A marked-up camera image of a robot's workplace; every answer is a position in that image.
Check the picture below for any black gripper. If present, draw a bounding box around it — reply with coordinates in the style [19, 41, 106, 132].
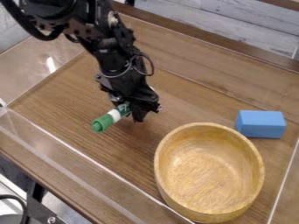
[97, 55, 161, 123]

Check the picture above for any green Expo marker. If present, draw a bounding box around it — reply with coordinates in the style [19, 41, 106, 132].
[91, 102, 131, 133]

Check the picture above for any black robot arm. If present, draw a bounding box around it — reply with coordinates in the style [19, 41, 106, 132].
[0, 0, 161, 122]

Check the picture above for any brown wooden bowl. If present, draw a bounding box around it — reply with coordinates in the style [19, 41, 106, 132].
[154, 122, 266, 224]

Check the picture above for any blue foam block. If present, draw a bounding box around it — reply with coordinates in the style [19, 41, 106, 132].
[237, 110, 287, 138]

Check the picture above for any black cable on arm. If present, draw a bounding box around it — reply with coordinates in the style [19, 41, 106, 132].
[127, 52, 155, 77]

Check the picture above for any clear acrylic barrier wall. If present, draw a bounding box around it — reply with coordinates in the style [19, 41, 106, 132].
[0, 99, 191, 224]

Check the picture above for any black cable bottom left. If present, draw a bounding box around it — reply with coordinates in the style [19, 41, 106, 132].
[0, 193, 31, 224]

